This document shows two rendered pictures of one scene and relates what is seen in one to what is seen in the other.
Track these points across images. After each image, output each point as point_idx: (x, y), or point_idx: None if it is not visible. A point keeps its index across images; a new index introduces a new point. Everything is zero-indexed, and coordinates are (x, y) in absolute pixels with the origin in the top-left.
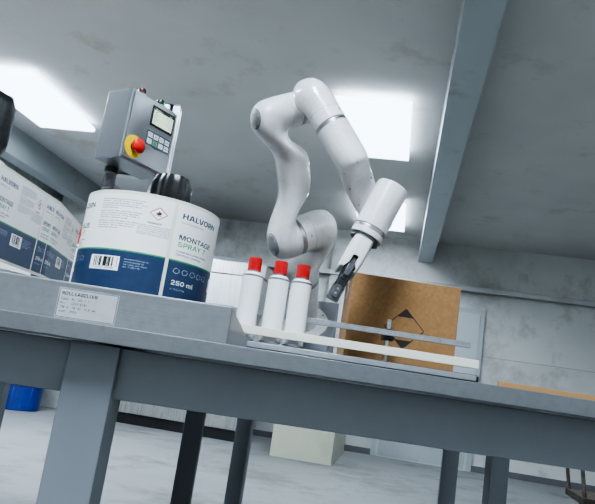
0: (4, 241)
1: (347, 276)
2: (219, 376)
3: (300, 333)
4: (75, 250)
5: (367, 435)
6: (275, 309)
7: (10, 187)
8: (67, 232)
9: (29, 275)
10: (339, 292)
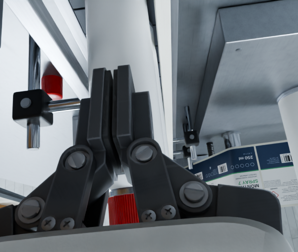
0: None
1: (262, 189)
2: None
3: (170, 5)
4: (242, 184)
5: None
6: (162, 99)
7: None
8: (288, 188)
9: (205, 168)
10: (132, 114)
